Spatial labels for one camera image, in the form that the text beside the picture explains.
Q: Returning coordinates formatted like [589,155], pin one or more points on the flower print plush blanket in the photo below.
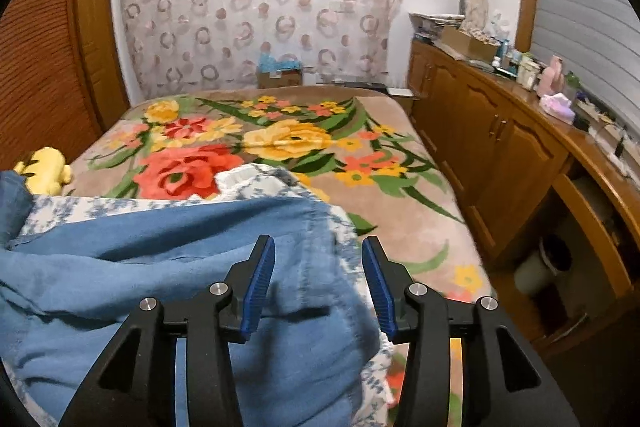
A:
[400,187]

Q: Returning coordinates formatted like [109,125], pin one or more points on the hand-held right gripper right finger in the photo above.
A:
[380,292]

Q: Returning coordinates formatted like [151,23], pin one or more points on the cardboard box with blue contents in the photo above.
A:
[280,79]

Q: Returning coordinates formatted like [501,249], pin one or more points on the pink figurine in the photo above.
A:
[552,77]

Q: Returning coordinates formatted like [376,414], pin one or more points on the circle print curtain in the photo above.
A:
[250,7]

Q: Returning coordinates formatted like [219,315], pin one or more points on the blue floral white quilt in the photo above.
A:
[250,184]

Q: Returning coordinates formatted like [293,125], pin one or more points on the blue denim pants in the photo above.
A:
[150,267]

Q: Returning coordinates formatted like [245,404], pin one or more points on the wooden door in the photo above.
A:
[97,32]

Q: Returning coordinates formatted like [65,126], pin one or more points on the wooden louvered wardrobe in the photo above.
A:
[40,82]

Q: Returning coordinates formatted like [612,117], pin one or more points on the open cardboard box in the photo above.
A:
[465,44]

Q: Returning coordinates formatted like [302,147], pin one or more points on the yellow plush toy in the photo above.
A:
[45,167]

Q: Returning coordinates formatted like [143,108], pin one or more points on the white waste bin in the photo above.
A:
[532,272]

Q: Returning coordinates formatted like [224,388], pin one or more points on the pink pouch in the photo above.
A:
[557,106]

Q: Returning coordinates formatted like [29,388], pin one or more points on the white jar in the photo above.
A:
[527,74]

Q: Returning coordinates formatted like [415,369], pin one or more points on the wooden sideboard cabinet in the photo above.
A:
[480,132]

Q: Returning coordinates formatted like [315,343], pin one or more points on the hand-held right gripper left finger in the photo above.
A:
[260,287]

